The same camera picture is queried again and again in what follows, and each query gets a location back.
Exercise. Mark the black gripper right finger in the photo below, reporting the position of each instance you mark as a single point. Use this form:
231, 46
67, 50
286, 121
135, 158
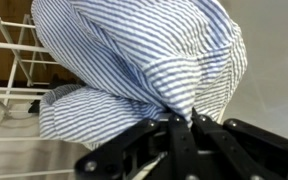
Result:
244, 153

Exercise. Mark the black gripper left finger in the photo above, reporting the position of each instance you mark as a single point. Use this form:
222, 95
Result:
134, 150

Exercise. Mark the blue white striped cloth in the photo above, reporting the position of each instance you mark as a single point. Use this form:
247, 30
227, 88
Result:
134, 56

